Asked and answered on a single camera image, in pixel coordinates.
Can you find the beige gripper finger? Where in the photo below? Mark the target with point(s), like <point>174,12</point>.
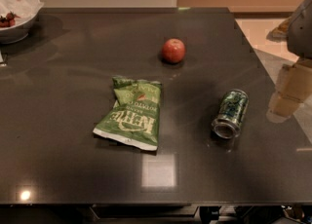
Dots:
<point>293,87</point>

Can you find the green soda can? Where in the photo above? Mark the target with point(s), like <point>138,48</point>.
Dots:
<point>230,116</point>

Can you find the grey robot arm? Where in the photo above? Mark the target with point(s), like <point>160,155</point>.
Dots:
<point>299,32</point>

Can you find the red apple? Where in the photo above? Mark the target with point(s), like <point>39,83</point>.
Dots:
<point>173,51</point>

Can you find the green kettle chips bag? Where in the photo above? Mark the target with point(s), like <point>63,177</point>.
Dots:
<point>135,117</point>

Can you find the white bowl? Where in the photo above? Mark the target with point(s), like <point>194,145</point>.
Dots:
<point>18,31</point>

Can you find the red strawberries in bowl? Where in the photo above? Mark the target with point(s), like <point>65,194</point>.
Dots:
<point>8,20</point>

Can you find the white napkin in bowl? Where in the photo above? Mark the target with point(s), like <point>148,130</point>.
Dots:
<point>23,8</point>

